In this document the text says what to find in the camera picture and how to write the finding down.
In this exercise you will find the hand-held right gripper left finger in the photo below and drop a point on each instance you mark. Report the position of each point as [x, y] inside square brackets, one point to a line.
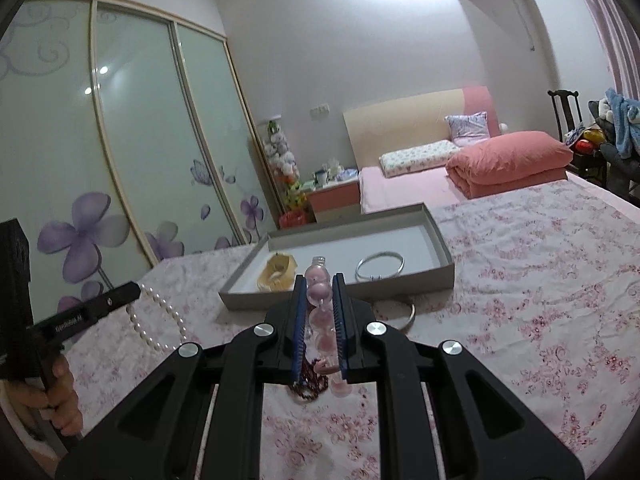
[299, 332]

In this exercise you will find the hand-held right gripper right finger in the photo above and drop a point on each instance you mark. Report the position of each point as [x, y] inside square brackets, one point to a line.
[340, 332]

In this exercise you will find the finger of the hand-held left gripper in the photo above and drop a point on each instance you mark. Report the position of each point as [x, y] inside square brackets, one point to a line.
[100, 305]

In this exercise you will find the shallow grey cardboard box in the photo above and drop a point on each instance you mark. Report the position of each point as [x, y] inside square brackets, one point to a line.
[400, 240]

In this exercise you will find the person's left hand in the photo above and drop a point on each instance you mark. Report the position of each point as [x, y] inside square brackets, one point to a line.
[62, 400]

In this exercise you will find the cream yellow bangle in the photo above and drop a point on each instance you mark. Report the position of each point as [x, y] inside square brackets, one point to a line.
[287, 272]

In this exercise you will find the silver bangle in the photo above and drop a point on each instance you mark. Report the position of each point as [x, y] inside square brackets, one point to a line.
[357, 270]
[415, 312]

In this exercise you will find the red waste bin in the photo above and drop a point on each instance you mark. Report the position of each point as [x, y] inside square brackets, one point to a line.
[292, 220]

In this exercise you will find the pink and white nightstand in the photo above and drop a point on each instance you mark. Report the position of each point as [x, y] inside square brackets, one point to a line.
[332, 200]

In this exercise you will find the pink bed sheet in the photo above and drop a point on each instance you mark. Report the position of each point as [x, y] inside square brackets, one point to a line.
[400, 190]

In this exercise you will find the white cup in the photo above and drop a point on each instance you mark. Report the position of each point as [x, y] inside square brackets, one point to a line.
[320, 177]

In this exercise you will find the floral glass sliding wardrobe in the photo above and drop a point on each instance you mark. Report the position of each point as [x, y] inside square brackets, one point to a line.
[125, 135]

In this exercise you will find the hanging stack of plush toys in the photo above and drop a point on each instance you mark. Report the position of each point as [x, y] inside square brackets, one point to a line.
[280, 155]

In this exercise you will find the flat floral pillow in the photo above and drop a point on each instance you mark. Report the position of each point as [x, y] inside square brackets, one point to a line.
[415, 157]

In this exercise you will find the floral bed sheet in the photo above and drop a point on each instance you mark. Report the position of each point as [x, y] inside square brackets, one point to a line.
[525, 285]

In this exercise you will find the beige and pink headboard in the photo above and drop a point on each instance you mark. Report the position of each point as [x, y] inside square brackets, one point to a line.
[400, 120]

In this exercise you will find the folded pink quilt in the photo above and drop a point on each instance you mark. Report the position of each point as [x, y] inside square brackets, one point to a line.
[505, 160]

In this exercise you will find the small lilac pillow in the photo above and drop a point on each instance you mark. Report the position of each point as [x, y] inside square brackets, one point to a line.
[467, 125]

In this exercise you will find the colourful toys pile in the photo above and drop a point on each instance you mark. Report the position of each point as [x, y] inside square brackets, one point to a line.
[582, 140]

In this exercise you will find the dark wooden chair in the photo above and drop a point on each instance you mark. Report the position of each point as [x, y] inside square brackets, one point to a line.
[562, 110]

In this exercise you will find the grey plush pile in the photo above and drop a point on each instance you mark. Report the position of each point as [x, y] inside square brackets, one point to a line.
[600, 112]

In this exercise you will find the blue fleece garment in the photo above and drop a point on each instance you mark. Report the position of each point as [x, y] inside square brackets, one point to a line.
[625, 125]

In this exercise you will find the white air conditioner pipe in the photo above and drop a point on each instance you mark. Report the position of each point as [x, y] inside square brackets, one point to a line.
[527, 20]

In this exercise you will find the pink curtain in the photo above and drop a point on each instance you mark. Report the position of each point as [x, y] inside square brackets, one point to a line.
[607, 30]

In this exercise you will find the white wall socket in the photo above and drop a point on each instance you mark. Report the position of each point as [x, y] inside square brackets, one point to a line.
[320, 110]

